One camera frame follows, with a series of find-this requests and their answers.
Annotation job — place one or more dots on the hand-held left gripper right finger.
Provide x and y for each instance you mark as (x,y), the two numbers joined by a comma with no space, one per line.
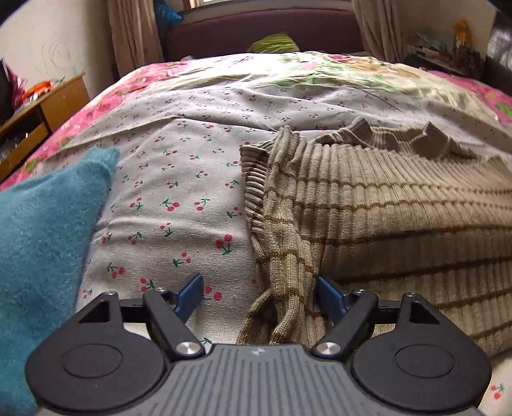
(330,296)

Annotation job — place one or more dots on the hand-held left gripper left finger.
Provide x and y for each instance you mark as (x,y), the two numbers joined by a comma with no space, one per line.
(190,295)

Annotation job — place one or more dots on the beige striped ribbed knit sweater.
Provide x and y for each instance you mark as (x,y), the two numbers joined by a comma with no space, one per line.
(380,208)

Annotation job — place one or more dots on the white cherry print bed sheet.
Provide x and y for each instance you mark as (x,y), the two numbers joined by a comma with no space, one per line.
(180,180)

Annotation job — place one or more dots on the teal fuzzy blanket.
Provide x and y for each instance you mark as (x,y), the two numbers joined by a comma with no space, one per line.
(40,240)

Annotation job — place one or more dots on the pink floral quilt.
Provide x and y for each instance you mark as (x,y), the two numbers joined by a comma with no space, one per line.
(132,88)

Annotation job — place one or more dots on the pale floral printed cloth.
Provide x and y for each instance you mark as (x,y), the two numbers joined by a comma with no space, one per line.
(360,76)

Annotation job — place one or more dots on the wooden desk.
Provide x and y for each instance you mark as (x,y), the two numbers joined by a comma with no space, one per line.
(60,108)

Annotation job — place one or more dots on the orange packet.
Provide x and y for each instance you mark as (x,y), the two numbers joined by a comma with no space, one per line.
(38,90)

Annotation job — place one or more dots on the green pillow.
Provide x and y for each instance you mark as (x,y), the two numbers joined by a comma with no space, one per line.
(274,43)

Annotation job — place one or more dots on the maroon padded headboard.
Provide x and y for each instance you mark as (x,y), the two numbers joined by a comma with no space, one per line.
(224,34)

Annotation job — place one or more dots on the beige curtain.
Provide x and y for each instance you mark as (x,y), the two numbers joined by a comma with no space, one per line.
(380,28)
(134,36)

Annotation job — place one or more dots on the pile of books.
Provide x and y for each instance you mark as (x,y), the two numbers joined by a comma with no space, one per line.
(428,50)

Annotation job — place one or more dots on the brown patterned bag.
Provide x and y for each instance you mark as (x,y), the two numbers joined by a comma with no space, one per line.
(468,60)

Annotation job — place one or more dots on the blue plastic bag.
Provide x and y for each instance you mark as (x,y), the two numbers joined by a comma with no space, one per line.
(168,10)

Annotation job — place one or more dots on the yellow toy figure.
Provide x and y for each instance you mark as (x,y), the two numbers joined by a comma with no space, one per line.
(460,32)

